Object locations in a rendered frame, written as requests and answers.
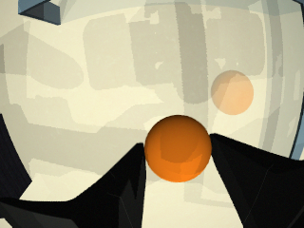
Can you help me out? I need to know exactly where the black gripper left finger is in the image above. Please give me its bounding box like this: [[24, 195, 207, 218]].
[[0, 142, 147, 228]]

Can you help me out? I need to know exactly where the low clear corner wall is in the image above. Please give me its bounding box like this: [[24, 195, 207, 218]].
[[27, 0, 304, 159]]

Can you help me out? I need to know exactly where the blue-grey l-shaped bar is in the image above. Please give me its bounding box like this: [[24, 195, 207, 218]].
[[18, 0, 304, 160]]

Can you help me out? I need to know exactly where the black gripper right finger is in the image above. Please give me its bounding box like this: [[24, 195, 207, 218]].
[[209, 133, 304, 228]]

